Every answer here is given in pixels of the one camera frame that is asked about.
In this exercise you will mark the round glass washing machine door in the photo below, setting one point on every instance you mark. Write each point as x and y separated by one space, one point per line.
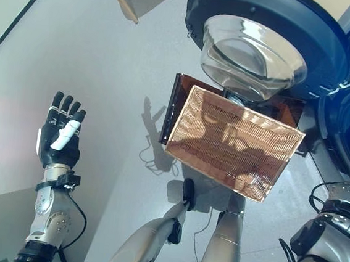
264 37

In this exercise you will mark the silver robot leg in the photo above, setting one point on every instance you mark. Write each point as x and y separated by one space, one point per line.
152 237
223 244

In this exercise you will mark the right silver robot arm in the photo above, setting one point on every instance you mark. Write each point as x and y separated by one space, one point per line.
329 232

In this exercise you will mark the left silver robot leg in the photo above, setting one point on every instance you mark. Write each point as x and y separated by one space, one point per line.
152 237

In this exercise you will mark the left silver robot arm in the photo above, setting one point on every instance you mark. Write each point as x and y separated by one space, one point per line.
50 215

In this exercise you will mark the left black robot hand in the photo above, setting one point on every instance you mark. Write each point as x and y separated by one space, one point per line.
57 147

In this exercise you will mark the right silver robot leg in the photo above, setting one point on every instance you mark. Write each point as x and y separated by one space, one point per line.
223 244

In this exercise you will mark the wicker laundry basket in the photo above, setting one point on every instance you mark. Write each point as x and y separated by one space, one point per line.
235 146

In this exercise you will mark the black baseboard strip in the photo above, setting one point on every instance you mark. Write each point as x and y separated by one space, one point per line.
15 19
63 256

